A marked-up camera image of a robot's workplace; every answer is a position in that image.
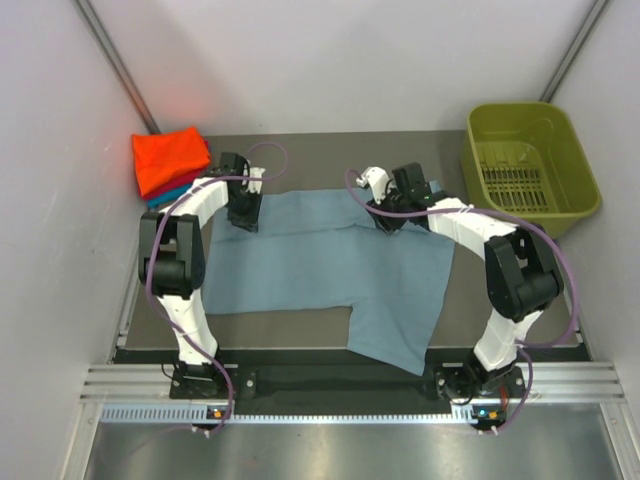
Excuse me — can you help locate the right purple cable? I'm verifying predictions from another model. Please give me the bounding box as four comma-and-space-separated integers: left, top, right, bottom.
344, 168, 580, 435

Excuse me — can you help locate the teal folded t shirt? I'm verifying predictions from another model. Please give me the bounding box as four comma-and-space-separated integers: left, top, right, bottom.
146, 183, 192, 209

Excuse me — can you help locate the purple cable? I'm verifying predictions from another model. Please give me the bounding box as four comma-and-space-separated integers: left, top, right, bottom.
144, 142, 290, 435
344, 168, 580, 435

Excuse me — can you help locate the magenta folded t shirt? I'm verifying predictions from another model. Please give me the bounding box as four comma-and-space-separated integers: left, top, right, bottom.
143, 167, 206, 202

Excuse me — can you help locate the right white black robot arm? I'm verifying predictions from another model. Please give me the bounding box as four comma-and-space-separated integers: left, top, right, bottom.
356, 163, 564, 400

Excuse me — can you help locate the aluminium frame rail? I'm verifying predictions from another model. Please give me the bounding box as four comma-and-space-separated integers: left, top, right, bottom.
80, 362, 625, 403

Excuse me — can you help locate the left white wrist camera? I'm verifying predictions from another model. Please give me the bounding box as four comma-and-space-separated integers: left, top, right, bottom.
244, 167, 265, 195

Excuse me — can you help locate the olive green plastic basket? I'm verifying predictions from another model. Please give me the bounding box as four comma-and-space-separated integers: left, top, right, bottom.
460, 102, 601, 239

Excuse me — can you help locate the perforated cable duct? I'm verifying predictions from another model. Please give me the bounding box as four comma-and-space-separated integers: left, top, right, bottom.
100, 404, 502, 425

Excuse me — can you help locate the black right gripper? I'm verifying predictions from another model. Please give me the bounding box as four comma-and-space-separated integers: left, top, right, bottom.
365, 184, 410, 236

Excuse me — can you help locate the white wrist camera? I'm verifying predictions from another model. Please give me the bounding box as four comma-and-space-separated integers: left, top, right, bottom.
356, 167, 392, 205
244, 167, 265, 195

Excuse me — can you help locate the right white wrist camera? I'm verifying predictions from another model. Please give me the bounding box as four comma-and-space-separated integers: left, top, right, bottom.
356, 167, 392, 205

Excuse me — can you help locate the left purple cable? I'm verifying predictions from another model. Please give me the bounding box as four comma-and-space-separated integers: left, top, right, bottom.
144, 142, 290, 435

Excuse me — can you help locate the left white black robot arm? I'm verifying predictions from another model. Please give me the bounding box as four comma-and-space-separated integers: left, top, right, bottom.
138, 152, 265, 399

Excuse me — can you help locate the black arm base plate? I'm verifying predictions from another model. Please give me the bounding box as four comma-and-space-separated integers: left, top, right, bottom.
168, 364, 526, 403

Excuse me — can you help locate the orange folded t shirt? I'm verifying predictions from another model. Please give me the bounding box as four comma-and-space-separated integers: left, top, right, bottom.
131, 126, 210, 198

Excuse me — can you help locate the grey blue t shirt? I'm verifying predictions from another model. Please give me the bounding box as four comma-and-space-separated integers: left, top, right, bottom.
202, 190, 454, 375

